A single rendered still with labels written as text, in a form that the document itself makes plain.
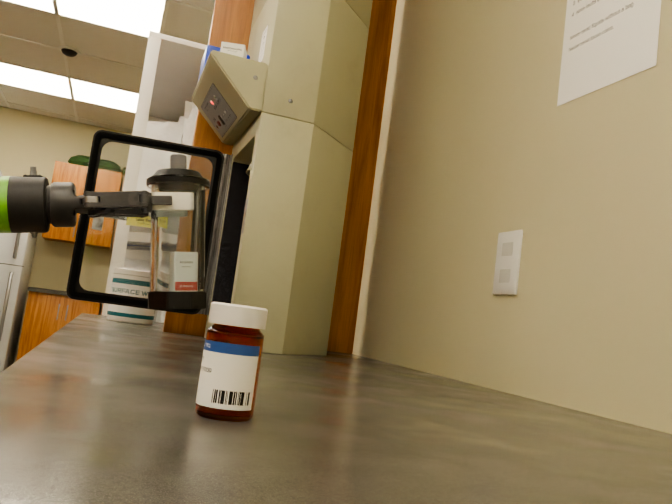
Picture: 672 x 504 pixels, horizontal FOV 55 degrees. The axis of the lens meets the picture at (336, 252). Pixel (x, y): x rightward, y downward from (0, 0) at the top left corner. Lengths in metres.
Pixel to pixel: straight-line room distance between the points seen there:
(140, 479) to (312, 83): 1.14
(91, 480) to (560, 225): 0.91
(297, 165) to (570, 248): 0.56
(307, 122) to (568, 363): 0.69
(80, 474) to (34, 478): 0.02
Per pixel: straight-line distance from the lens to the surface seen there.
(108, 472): 0.31
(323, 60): 1.40
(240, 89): 1.33
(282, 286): 1.29
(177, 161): 1.17
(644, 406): 0.93
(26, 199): 1.13
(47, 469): 0.31
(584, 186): 1.07
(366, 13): 1.61
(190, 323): 1.63
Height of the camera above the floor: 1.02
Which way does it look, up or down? 6 degrees up
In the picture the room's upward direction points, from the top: 7 degrees clockwise
